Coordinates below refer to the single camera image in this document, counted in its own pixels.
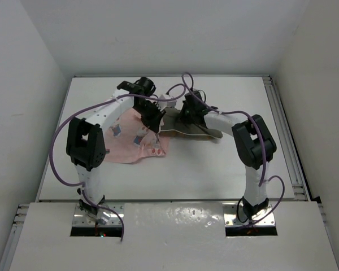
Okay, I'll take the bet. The metal base plate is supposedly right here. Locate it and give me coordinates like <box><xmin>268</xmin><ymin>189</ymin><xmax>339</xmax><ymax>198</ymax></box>
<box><xmin>72</xmin><ymin>204</ymin><xmax>124</xmax><ymax>227</ymax></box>
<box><xmin>223</xmin><ymin>203</ymin><xmax>276</xmax><ymax>227</ymax></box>

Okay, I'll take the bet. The left aluminium frame rail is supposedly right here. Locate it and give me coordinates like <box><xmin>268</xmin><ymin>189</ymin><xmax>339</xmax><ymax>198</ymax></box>
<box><xmin>0</xmin><ymin>204</ymin><xmax>29</xmax><ymax>271</ymax></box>

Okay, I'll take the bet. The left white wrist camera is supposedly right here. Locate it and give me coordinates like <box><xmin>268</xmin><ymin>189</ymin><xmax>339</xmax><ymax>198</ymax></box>
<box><xmin>157</xmin><ymin>94</ymin><xmax>176</xmax><ymax>111</ymax></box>

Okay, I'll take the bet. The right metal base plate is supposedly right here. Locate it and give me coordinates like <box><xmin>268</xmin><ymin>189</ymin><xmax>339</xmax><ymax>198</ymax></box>
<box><xmin>223</xmin><ymin>203</ymin><xmax>276</xmax><ymax>227</ymax></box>

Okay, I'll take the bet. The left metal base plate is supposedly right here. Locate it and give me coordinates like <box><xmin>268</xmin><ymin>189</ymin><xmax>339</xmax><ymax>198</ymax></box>
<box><xmin>72</xmin><ymin>204</ymin><xmax>124</xmax><ymax>227</ymax></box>

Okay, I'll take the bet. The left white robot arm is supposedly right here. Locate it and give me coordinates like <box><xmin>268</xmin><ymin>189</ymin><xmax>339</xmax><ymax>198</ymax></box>
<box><xmin>66</xmin><ymin>77</ymin><xmax>164</xmax><ymax>216</ymax></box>

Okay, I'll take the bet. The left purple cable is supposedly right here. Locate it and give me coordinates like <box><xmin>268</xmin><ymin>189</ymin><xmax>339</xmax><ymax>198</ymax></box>
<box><xmin>50</xmin><ymin>84</ymin><xmax>187</xmax><ymax>243</ymax></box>

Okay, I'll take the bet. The purple cable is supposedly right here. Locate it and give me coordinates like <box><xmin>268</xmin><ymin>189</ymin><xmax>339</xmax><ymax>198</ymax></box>
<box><xmin>181</xmin><ymin>72</ymin><xmax>286</xmax><ymax>228</ymax></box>
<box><xmin>50</xmin><ymin>84</ymin><xmax>187</xmax><ymax>243</ymax></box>

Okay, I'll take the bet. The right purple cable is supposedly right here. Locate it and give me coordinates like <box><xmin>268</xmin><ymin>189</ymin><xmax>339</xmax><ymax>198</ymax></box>
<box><xmin>181</xmin><ymin>72</ymin><xmax>286</xmax><ymax>228</ymax></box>

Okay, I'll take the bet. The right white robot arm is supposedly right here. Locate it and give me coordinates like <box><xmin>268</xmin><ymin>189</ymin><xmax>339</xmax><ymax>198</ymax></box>
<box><xmin>179</xmin><ymin>90</ymin><xmax>277</xmax><ymax>220</ymax></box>

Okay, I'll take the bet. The pink cartoon pillowcase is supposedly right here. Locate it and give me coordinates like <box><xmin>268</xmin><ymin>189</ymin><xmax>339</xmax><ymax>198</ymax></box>
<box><xmin>104</xmin><ymin>109</ymin><xmax>170</xmax><ymax>164</ymax></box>

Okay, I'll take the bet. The grey floral pillow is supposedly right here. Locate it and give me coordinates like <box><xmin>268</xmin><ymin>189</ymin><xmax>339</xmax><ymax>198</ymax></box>
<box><xmin>159</xmin><ymin>108</ymin><xmax>223</xmax><ymax>141</ymax></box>

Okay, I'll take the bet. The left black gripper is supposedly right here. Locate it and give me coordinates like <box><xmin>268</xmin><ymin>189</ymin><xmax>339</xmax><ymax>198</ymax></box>
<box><xmin>133</xmin><ymin>100</ymin><xmax>166</xmax><ymax>133</ymax></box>

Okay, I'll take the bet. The white front cover board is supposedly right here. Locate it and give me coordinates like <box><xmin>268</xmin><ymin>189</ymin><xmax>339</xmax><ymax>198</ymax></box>
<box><xmin>10</xmin><ymin>202</ymin><xmax>337</xmax><ymax>270</ymax></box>

